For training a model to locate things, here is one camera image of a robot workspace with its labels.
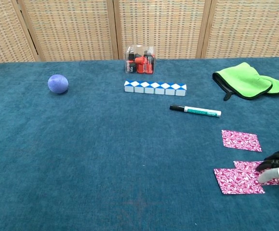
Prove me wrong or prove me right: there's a pink patterned card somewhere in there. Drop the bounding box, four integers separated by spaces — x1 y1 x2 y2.
213 167 266 195
233 160 279 186
221 129 262 153

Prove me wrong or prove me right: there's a green microfiber cloth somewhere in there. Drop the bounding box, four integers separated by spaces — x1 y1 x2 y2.
212 62 279 101

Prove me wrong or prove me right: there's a white marker with black cap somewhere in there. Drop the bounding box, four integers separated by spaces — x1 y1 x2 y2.
169 104 222 118

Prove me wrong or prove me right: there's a blue white snake puzzle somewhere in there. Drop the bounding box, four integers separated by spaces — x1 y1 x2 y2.
123 80 187 97

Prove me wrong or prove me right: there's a clear box of red-black parts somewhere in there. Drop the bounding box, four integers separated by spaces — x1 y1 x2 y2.
125 44 156 75

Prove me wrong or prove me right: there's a woven wooden folding screen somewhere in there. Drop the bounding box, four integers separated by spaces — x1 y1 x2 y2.
0 0 279 65

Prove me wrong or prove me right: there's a purple ball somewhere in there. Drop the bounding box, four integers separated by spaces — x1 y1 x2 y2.
47 74 69 94

